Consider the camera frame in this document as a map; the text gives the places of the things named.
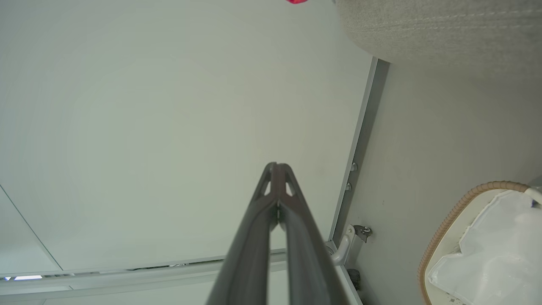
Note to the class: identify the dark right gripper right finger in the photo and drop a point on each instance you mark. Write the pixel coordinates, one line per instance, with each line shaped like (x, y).
(307, 262)

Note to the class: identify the white metal foot bracket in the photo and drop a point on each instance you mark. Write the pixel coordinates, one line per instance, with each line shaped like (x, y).
(345, 245)

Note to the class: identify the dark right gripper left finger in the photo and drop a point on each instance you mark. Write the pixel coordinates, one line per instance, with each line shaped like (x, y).
(250, 254)

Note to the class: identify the white garment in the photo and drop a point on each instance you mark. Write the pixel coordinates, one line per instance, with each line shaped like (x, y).
(499, 254)

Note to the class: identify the grey mat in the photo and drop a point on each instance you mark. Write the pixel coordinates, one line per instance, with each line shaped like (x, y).
(444, 29)

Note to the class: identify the beige wicker-rim laundry basket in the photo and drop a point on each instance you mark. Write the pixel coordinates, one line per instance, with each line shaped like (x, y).
(442, 237)

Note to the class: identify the aluminium partition frame strip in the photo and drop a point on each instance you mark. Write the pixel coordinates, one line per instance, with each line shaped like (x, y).
(360, 148)

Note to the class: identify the red garment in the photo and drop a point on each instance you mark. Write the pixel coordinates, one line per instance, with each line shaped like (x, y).
(297, 1)

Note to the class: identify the aluminium partition rail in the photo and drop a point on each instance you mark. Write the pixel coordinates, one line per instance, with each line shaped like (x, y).
(127, 277)

